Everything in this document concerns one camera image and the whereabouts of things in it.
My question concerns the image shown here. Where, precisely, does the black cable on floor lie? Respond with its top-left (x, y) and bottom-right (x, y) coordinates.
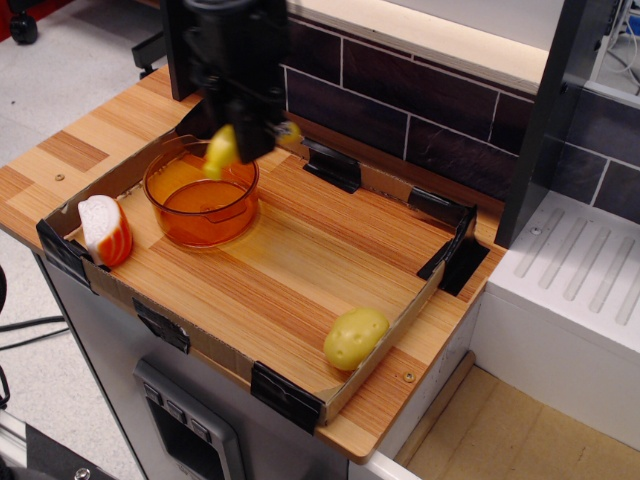
top-left (0, 315), bottom-right (70, 351)

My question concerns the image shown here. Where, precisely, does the orange transparent plastic pot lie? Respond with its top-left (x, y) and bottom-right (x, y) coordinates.
top-left (143, 135), bottom-right (260, 248)

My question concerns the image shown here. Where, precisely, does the yellow toy banana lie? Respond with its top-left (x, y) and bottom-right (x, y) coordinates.
top-left (202, 121), bottom-right (302, 180)

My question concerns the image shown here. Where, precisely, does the cardboard fence with black tape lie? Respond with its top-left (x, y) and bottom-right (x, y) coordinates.
top-left (35, 92), bottom-right (492, 435)

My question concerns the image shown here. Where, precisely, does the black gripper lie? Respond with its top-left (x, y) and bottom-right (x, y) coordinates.
top-left (185, 14), bottom-right (289, 164)

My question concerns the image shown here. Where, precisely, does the grey toy oven front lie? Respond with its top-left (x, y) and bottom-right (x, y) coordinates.
top-left (132, 357), bottom-right (246, 480)

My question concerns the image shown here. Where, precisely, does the white orange toy sushi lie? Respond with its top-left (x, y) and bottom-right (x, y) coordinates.
top-left (78, 195), bottom-right (133, 268)

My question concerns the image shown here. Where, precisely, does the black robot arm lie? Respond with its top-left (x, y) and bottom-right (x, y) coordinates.
top-left (184, 1), bottom-right (290, 163)

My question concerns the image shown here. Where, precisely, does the white toy sink drainer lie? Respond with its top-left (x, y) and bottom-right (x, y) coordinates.
top-left (487, 192), bottom-right (639, 356)

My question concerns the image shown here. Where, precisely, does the yellow toy potato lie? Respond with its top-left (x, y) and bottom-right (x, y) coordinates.
top-left (323, 307), bottom-right (389, 371)

